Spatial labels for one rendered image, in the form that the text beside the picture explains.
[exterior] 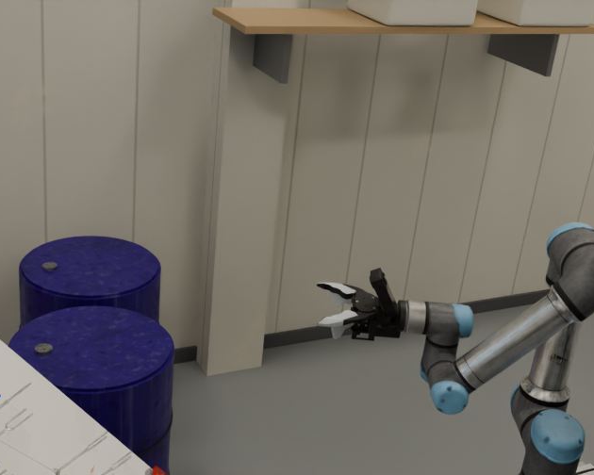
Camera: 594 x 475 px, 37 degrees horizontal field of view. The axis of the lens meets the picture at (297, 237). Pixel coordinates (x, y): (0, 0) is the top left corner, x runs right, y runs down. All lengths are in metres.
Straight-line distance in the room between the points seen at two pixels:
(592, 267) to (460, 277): 3.44
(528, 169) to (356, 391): 1.67
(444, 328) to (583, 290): 0.32
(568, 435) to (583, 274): 0.39
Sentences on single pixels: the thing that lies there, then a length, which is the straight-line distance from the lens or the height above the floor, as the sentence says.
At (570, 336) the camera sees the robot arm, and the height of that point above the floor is 1.56.
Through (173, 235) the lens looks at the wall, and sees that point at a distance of 4.32.
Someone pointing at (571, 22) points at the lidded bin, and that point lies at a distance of 4.42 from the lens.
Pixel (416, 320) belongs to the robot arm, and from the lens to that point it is 2.01.
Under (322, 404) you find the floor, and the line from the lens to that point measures 4.45.
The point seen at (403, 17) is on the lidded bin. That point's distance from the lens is 3.84.
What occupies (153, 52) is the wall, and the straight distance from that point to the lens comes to 3.99.
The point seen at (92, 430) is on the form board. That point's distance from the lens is 2.18.
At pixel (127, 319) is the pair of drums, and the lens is 3.30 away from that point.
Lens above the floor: 2.53
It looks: 24 degrees down
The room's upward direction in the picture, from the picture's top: 6 degrees clockwise
